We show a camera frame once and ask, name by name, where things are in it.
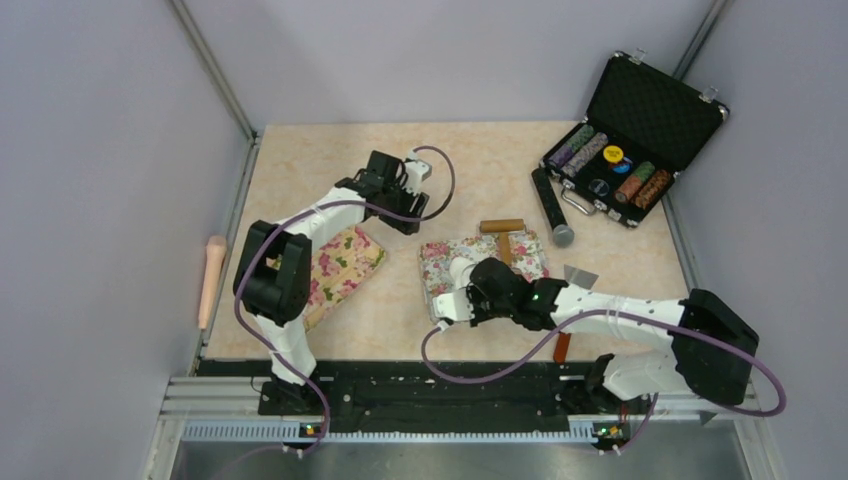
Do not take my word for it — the floral tray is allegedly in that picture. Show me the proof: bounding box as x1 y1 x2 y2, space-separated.
418 230 549 306

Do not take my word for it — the wooden dough roller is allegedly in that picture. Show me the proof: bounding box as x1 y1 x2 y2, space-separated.
479 219 526 266

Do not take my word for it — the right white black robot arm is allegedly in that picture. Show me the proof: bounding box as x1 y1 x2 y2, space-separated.
449 258 759 412

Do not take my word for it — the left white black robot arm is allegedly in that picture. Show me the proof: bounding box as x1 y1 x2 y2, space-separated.
233 151 432 415

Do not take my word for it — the folded floral cloth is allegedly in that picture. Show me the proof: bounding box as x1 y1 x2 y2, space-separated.
304 227 387 332

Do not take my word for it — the black microphone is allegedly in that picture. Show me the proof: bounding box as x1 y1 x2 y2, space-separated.
531 167 575 248

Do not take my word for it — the grey poker chip stack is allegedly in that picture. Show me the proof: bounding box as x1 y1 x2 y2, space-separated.
563 132 609 178

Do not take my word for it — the purple poker chip stack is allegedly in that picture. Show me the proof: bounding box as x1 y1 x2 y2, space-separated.
546 124 595 168

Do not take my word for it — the blue poker chip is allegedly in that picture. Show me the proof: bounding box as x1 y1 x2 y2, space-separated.
611 158 633 174

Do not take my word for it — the yellow dealer button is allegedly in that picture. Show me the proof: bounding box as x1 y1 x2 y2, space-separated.
603 145 624 164

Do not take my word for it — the green poker chip stack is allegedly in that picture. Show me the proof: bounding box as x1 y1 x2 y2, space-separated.
613 162 656 204

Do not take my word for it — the brown poker chip stack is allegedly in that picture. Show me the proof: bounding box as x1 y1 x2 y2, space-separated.
633 170 673 210

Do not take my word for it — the black poker chip case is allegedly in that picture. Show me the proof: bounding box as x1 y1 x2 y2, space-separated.
539 51 730 229

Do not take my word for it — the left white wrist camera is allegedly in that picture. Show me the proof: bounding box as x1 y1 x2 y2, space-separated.
402 151 432 195

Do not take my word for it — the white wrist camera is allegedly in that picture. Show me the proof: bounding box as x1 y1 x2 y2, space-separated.
402 151 432 195
430 289 474 324

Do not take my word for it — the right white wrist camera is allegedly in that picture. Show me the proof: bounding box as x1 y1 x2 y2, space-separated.
430 289 474 324

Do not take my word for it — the metal spatula wooden handle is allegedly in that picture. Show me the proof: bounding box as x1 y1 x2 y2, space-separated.
553 265 599 364

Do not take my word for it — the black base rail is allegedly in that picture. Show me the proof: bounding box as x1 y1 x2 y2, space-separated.
195 357 727 437

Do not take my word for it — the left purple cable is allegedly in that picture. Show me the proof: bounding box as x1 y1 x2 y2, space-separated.
208 145 457 480

